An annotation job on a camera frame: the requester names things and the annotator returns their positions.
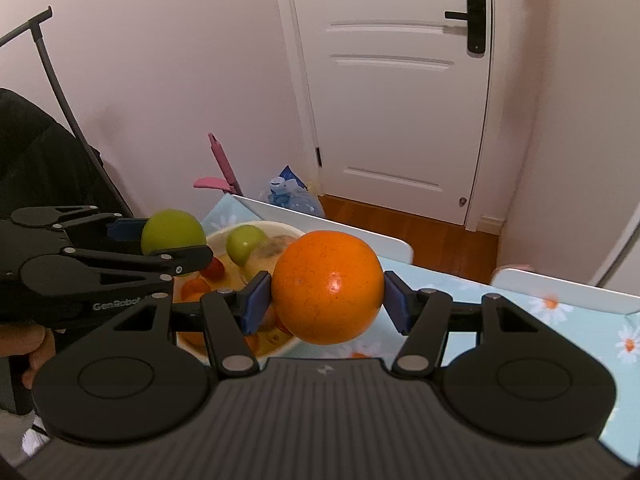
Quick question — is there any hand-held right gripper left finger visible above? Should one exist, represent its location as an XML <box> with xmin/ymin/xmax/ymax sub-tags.
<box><xmin>112</xmin><ymin>270</ymin><xmax>274</xmax><ymax>379</ymax></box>

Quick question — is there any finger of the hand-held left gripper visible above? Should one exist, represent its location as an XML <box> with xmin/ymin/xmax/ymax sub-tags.
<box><xmin>19</xmin><ymin>244</ymin><xmax>215</xmax><ymax>288</ymax></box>
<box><xmin>9</xmin><ymin>204</ymin><xmax>149</xmax><ymax>255</ymax></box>

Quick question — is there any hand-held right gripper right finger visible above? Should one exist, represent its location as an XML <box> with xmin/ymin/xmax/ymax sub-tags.
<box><xmin>382</xmin><ymin>270</ymin><xmax>542</xmax><ymax>377</ymax></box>

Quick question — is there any large green apple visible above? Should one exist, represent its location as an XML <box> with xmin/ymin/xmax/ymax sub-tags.
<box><xmin>140</xmin><ymin>210</ymin><xmax>207</xmax><ymax>257</ymax></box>

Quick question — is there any small mandarin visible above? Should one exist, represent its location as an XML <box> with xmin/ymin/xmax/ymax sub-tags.
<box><xmin>181</xmin><ymin>277</ymin><xmax>211</xmax><ymax>302</ymax></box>

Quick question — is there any small red plum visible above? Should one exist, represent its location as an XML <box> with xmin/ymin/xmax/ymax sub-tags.
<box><xmin>200</xmin><ymin>257</ymin><xmax>226</xmax><ymax>281</ymax></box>

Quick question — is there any cream oval bowl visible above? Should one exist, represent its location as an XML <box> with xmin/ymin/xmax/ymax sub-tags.
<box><xmin>175</xmin><ymin>220</ymin><xmax>307</xmax><ymax>361</ymax></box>

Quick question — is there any large orange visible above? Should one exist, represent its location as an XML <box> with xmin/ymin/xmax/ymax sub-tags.
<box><xmin>270</xmin><ymin>230</ymin><xmax>386</xmax><ymax>346</ymax></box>

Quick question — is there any person's left hand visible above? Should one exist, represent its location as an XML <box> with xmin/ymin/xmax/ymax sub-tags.
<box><xmin>0</xmin><ymin>324</ymin><xmax>57</xmax><ymax>390</ymax></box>

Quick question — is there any small green apple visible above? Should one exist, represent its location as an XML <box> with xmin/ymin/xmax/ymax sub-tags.
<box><xmin>226</xmin><ymin>225</ymin><xmax>268</xmax><ymax>267</ymax></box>

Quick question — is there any white chair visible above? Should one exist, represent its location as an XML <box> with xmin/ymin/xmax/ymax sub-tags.
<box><xmin>232</xmin><ymin>195</ymin><xmax>413</xmax><ymax>266</ymax></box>
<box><xmin>492</xmin><ymin>267</ymin><xmax>640</xmax><ymax>317</ymax></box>

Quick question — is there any clear plastic water bottle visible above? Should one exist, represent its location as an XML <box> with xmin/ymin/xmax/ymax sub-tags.
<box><xmin>257</xmin><ymin>176</ymin><xmax>326</xmax><ymax>218</ymax></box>

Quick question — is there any blue bag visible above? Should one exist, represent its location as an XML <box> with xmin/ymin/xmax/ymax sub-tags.
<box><xmin>277</xmin><ymin>165</ymin><xmax>306</xmax><ymax>191</ymax></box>

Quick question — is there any black stroller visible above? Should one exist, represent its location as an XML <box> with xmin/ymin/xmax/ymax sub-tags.
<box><xmin>0</xmin><ymin>6</ymin><xmax>136</xmax><ymax>221</ymax></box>

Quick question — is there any white panel door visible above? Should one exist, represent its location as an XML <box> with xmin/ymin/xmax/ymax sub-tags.
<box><xmin>270</xmin><ymin>0</ymin><xmax>501</xmax><ymax>233</ymax></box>

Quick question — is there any light blue daisy tablecloth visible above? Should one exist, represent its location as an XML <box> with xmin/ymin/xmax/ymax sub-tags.
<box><xmin>202</xmin><ymin>195</ymin><xmax>640</xmax><ymax>466</ymax></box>

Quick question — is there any black door lock handle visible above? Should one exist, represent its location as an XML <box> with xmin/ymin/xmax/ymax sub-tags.
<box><xmin>444</xmin><ymin>0</ymin><xmax>487</xmax><ymax>56</ymax></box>

